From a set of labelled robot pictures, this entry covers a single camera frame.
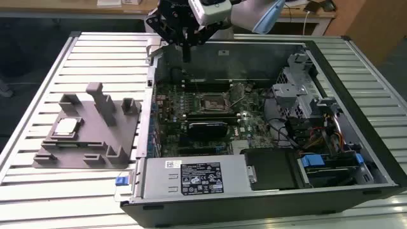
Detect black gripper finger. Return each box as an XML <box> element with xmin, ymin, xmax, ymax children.
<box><xmin>145</xmin><ymin>9</ymin><xmax>190</xmax><ymax>63</ymax></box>
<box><xmin>187</xmin><ymin>22</ymin><xmax>220</xmax><ymax>63</ymax></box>

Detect metal socket cover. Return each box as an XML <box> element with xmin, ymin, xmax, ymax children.
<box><xmin>230</xmin><ymin>83</ymin><xmax>250</xmax><ymax>108</ymax></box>

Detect silver CPU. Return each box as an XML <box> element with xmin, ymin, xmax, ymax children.
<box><xmin>55</xmin><ymin>118</ymin><xmax>80</xmax><ymax>137</ymax></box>

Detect CPU socket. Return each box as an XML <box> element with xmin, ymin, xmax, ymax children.
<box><xmin>198</xmin><ymin>93</ymin><xmax>232</xmax><ymax>113</ymax></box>

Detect pale blue teach pendant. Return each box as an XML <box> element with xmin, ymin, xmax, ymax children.
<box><xmin>252</xmin><ymin>0</ymin><xmax>287</xmax><ymax>34</ymax></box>

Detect white papers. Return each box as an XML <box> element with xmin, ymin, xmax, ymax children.
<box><xmin>96</xmin><ymin>0</ymin><xmax>123</xmax><ymax>7</ymax></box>

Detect wooden desk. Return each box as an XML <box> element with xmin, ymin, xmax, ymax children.
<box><xmin>0</xmin><ymin>0</ymin><xmax>339</xmax><ymax>36</ymax></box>

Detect black expansion slot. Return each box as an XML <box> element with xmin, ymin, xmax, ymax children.
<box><xmin>187</xmin><ymin>113</ymin><xmax>239</xmax><ymax>124</ymax></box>

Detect grey metal drive cage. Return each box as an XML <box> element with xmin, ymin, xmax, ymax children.
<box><xmin>271</xmin><ymin>53</ymin><xmax>324</xmax><ymax>120</ymax></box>

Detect green motherboard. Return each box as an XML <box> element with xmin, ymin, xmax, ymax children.
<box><xmin>151</xmin><ymin>80</ymin><xmax>280</xmax><ymax>158</ymax></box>

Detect black graphics card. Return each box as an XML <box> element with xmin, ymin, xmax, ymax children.
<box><xmin>187</xmin><ymin>121</ymin><xmax>231</xmax><ymax>142</ymax></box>

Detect grey parts rack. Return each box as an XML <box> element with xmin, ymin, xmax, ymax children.
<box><xmin>31</xmin><ymin>82</ymin><xmax>144</xmax><ymax>170</ymax></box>

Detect grey plastic drive latch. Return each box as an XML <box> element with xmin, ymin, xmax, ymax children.
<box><xmin>310</xmin><ymin>97</ymin><xmax>339</xmax><ymax>113</ymax></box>

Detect silver chipset heatsink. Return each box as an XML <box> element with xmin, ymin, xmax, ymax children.
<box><xmin>231</xmin><ymin>140</ymin><xmax>252</xmax><ymax>155</ymax></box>

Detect brown wooden cabinet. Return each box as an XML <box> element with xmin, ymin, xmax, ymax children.
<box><xmin>324</xmin><ymin>0</ymin><xmax>407</xmax><ymax>70</ymax></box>

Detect green RAM stick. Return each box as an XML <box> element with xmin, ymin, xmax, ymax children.
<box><xmin>55</xmin><ymin>142</ymin><xmax>104</xmax><ymax>146</ymax></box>

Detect black rating label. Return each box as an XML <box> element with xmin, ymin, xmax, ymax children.
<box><xmin>179</xmin><ymin>162</ymin><xmax>226</xmax><ymax>195</ymax></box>

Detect black disk bay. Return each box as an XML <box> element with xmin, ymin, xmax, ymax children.
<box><xmin>244</xmin><ymin>148</ymin><xmax>311</xmax><ymax>191</ymax></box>

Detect silver power supply unit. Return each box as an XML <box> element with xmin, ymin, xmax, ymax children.
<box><xmin>139</xmin><ymin>154</ymin><xmax>258</xmax><ymax>200</ymax></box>

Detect blue disk carrier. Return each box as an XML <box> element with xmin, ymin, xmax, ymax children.
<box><xmin>299</xmin><ymin>153</ymin><xmax>366</xmax><ymax>189</ymax></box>

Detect black PC case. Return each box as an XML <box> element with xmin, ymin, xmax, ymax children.
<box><xmin>119</xmin><ymin>35</ymin><xmax>407</xmax><ymax>229</ymax></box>

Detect grey case handle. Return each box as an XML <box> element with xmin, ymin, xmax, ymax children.
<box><xmin>145</xmin><ymin>38</ymin><xmax>166</xmax><ymax>65</ymax></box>

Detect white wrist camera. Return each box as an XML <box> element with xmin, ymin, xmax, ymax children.
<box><xmin>188</xmin><ymin>0</ymin><xmax>235</xmax><ymax>26</ymax></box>

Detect white charging cable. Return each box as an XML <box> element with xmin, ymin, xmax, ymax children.
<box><xmin>302</xmin><ymin>10</ymin><xmax>311</xmax><ymax>36</ymax></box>

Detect coloured power wires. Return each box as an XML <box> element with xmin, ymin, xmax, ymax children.
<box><xmin>299</xmin><ymin>112</ymin><xmax>350</xmax><ymax>155</ymax></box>

